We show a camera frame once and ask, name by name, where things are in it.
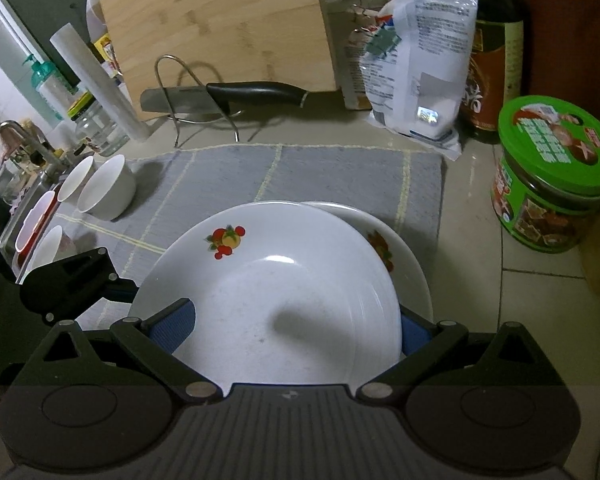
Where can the white plastic food bag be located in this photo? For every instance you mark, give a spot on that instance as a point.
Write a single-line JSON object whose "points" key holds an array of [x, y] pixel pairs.
{"points": [[415, 60]]}

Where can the red rimmed white bowl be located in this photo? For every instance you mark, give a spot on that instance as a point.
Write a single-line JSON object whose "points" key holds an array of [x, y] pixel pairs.
{"points": [[30, 225]]}

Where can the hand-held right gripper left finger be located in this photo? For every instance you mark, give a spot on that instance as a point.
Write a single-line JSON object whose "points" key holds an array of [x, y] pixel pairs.
{"points": [[172, 327]]}

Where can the yellow label oil bottle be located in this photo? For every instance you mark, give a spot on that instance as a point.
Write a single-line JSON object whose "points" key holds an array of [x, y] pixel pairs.
{"points": [[97, 25]]}

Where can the dark soy sauce bottle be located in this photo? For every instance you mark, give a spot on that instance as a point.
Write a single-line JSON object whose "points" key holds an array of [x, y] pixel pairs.
{"points": [[490, 85]]}

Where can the grey teal checked table mat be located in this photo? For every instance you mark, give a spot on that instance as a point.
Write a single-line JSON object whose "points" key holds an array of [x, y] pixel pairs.
{"points": [[330, 180]]}

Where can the bamboo cutting board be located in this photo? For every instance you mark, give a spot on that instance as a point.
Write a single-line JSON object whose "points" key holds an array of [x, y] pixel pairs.
{"points": [[220, 25]]}

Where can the red white paper packet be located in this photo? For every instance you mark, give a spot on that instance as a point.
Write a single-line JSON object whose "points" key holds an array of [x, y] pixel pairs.
{"points": [[352, 80]]}

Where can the white floral bowl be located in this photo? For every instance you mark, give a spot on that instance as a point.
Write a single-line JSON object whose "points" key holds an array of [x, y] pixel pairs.
{"points": [[75, 180], [107, 192], [50, 250]]}

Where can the brown knife block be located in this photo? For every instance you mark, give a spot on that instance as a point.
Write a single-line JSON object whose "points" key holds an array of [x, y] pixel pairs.
{"points": [[570, 35]]}

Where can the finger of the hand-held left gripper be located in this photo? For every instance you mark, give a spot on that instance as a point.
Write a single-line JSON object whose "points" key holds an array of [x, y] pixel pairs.
{"points": [[70, 280]]}

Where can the green lidded tin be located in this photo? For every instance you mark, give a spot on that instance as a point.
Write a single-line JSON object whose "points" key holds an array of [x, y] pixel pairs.
{"points": [[550, 160]]}

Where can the white plate with fruit print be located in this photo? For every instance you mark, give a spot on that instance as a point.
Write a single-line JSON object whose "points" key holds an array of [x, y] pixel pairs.
{"points": [[405, 265], [280, 300]]}

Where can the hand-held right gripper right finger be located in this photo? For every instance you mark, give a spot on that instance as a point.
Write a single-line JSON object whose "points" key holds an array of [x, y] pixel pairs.
{"points": [[417, 335]]}

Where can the green soap pump bottle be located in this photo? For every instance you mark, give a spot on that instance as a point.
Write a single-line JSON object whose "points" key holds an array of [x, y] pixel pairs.
{"points": [[50, 85]]}

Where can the glass jar with green lid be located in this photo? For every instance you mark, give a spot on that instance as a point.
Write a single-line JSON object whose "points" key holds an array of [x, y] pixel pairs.
{"points": [[97, 132]]}

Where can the tall white wrap roll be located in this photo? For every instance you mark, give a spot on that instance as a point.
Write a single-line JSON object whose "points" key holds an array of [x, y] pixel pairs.
{"points": [[105, 90]]}

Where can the metal sink faucet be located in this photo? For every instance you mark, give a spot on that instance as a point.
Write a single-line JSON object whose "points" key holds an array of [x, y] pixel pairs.
{"points": [[45, 156]]}

